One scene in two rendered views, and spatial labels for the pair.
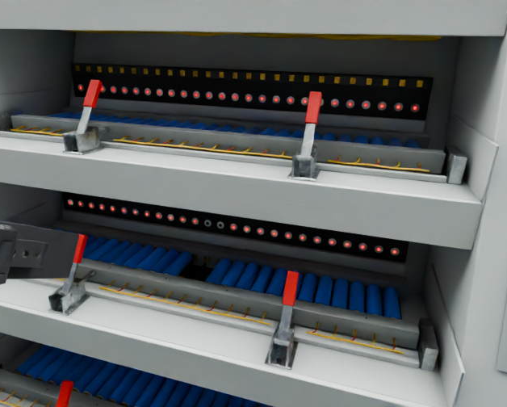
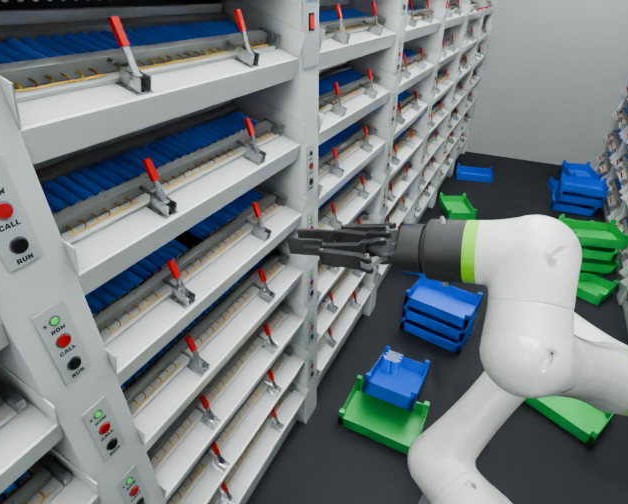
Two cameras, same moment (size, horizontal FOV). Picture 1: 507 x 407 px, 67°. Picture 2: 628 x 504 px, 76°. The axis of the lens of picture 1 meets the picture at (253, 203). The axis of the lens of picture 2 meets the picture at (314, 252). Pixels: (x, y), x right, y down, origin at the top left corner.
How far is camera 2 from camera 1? 0.81 m
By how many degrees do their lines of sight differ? 78
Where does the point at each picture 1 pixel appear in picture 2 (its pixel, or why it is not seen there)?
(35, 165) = (153, 238)
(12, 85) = not seen: hidden behind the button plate
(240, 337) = (245, 243)
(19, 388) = (145, 384)
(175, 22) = (201, 104)
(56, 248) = (308, 233)
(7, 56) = not seen: hidden behind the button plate
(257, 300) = (235, 225)
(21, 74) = not seen: outside the picture
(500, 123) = (301, 115)
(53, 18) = (123, 126)
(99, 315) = (202, 287)
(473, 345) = (303, 189)
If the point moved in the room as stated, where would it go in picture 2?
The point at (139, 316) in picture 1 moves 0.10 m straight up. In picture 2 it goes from (212, 272) to (205, 230)
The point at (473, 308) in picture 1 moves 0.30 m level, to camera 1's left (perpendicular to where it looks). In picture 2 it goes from (302, 178) to (265, 237)
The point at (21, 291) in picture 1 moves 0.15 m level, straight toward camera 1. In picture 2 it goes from (152, 323) to (237, 306)
